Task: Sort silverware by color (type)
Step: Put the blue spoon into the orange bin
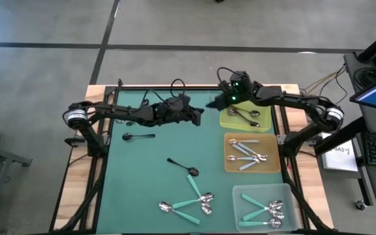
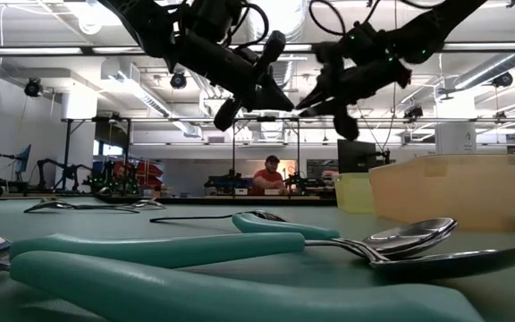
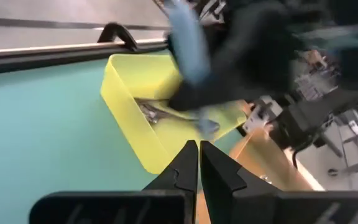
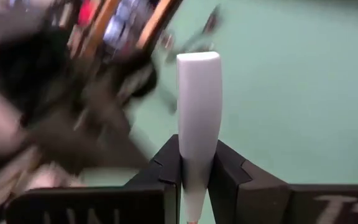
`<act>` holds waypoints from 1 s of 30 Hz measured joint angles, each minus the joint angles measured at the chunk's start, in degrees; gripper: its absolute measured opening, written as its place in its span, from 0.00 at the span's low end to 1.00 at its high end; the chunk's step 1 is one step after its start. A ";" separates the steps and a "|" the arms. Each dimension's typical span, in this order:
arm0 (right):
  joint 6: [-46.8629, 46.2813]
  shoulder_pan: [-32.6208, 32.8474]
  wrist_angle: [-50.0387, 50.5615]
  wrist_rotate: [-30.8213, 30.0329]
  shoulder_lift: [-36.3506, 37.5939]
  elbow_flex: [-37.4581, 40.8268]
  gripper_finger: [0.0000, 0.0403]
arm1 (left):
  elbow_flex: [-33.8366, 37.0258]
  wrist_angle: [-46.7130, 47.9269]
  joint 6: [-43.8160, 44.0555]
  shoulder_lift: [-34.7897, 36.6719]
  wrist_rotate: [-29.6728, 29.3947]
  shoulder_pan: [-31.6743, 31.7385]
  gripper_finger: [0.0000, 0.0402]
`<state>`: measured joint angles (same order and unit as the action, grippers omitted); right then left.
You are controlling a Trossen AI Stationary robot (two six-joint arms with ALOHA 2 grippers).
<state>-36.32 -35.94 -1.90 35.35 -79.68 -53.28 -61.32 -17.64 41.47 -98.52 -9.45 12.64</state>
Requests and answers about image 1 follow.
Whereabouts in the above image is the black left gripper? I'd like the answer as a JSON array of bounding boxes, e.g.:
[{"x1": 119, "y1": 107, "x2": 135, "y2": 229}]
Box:
[{"x1": 151, "y1": 101, "x2": 205, "y2": 127}]

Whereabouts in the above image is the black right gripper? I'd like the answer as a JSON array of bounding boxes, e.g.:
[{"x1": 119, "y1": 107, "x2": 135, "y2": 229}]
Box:
[{"x1": 205, "y1": 71, "x2": 256, "y2": 111}]

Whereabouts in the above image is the white printed paper sheet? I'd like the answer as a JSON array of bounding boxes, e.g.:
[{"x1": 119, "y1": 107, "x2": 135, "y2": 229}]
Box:
[{"x1": 321, "y1": 140, "x2": 359, "y2": 173}]

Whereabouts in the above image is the yellow plastic bin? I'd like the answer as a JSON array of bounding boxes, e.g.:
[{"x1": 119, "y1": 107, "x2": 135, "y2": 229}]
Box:
[{"x1": 219, "y1": 100, "x2": 272, "y2": 134}]

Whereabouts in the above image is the black aluminium table frame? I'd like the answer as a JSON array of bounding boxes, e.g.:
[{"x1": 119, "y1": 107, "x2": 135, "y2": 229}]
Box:
[{"x1": 49, "y1": 78, "x2": 334, "y2": 235}]

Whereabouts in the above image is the coiled black cable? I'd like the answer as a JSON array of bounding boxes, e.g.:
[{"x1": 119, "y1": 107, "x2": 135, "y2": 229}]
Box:
[{"x1": 352, "y1": 67, "x2": 376, "y2": 89}]

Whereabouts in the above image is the clear plastic bin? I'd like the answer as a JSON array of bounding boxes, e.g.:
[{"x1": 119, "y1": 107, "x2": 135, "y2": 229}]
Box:
[{"x1": 232, "y1": 182, "x2": 300, "y2": 233}]

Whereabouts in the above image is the yellow cable bundle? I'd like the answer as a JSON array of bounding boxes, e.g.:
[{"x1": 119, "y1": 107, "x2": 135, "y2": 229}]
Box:
[{"x1": 300, "y1": 64, "x2": 348, "y2": 101}]

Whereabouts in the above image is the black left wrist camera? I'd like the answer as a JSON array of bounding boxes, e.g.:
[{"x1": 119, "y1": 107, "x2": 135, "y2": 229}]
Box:
[{"x1": 170, "y1": 95, "x2": 191, "y2": 110}]

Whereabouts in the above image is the orange plastic bin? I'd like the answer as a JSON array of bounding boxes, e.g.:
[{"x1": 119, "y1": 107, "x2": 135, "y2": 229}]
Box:
[{"x1": 223, "y1": 132, "x2": 282, "y2": 174}]

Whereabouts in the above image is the green table mat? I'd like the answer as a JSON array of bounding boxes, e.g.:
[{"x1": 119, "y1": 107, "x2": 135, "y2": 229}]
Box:
[{"x1": 95, "y1": 88, "x2": 304, "y2": 234}]

